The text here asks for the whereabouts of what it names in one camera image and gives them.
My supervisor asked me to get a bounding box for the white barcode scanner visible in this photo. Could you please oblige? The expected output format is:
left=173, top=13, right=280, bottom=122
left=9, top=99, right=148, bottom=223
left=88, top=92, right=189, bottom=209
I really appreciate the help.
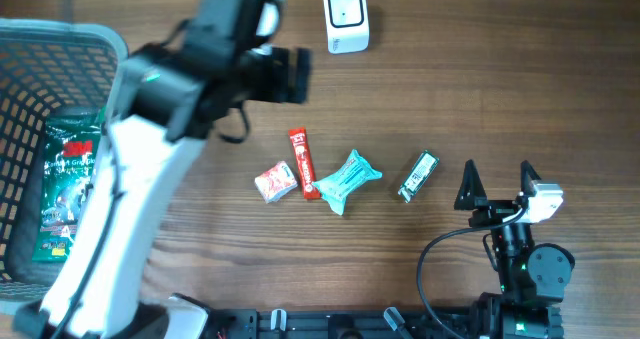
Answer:
left=323, top=0, right=370, bottom=55

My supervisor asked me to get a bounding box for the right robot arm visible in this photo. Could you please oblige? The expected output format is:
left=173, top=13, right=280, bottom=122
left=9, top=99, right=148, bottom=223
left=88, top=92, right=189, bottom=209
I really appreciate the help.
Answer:
left=454, top=160, right=575, bottom=338

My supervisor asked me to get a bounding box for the teal wet wipes pack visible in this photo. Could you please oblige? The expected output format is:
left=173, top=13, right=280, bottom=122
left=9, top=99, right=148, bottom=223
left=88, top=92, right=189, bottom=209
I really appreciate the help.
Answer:
left=312, top=149, right=383, bottom=216

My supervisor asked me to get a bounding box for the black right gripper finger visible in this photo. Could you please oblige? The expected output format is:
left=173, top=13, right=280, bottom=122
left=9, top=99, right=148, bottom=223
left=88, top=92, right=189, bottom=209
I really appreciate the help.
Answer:
left=454, top=159, right=487, bottom=210
left=520, top=160, right=541, bottom=196

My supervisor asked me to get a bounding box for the green 3M package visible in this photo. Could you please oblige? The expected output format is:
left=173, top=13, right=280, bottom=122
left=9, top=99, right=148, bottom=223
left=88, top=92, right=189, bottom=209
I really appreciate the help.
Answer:
left=32, top=114, right=102, bottom=262

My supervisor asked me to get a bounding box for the red white snack packet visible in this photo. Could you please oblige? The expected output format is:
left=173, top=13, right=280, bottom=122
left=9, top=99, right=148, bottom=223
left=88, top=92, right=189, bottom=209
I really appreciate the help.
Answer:
left=254, top=161, right=298, bottom=203

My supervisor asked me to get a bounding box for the red stick sachet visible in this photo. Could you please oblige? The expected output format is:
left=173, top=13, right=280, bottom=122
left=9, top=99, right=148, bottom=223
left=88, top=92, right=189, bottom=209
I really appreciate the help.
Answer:
left=288, top=127, right=321, bottom=200

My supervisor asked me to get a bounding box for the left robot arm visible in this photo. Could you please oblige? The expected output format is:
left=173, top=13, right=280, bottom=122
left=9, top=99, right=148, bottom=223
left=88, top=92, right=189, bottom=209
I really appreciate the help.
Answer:
left=12, top=0, right=311, bottom=338

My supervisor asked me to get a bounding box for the grey plastic mesh basket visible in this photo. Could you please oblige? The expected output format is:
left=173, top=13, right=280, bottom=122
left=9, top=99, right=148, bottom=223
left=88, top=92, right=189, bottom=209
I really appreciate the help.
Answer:
left=1, top=18, right=128, bottom=315

